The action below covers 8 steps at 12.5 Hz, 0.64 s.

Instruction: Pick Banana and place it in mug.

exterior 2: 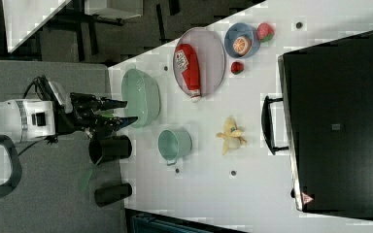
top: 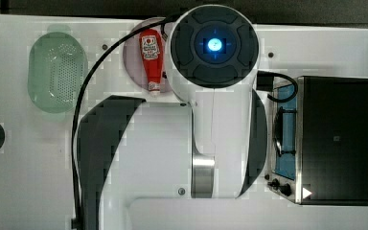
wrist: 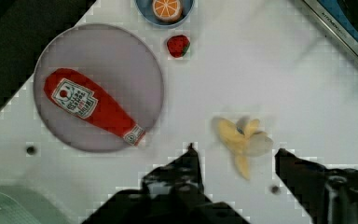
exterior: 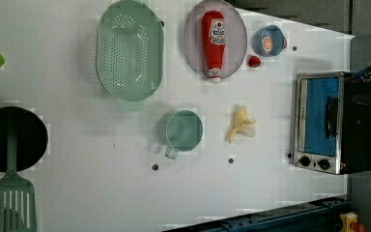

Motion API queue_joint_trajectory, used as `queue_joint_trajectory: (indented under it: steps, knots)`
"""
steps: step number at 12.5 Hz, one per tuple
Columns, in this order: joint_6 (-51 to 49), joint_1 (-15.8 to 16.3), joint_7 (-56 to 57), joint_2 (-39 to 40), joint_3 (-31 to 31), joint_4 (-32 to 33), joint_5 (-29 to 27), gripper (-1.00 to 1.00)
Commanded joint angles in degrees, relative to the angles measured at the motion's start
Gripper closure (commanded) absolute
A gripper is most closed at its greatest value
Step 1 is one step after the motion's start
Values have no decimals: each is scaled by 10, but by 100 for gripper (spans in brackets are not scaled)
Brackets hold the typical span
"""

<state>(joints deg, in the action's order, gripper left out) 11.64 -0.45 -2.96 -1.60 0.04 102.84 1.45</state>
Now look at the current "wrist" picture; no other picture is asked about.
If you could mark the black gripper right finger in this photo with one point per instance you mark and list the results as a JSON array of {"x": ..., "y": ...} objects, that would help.
[{"x": 330, "y": 196}]

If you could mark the red plush strawberry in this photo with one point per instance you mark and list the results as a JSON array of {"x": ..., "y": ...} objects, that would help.
[{"x": 178, "y": 45}]

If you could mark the yellow plush peeled banana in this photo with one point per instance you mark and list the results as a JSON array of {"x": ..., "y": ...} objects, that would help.
[{"x": 244, "y": 142}]

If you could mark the plush orange slice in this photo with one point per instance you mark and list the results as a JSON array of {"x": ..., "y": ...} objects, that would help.
[{"x": 167, "y": 10}]

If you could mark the blue bowl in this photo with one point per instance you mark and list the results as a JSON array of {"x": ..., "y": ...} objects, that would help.
[{"x": 145, "y": 8}]

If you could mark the lilac round plate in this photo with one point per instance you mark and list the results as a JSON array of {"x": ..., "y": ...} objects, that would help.
[{"x": 116, "y": 60}]

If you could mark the silver toaster oven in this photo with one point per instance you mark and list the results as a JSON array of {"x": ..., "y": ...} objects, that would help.
[{"x": 340, "y": 18}]

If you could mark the green plastic colander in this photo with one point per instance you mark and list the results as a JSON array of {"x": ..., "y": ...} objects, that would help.
[{"x": 19, "y": 205}]

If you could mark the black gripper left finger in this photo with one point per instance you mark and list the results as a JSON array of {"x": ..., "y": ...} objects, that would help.
[{"x": 170, "y": 194}]

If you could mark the red plush ketchup bottle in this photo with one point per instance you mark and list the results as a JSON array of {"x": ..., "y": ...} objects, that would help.
[{"x": 83, "y": 98}]

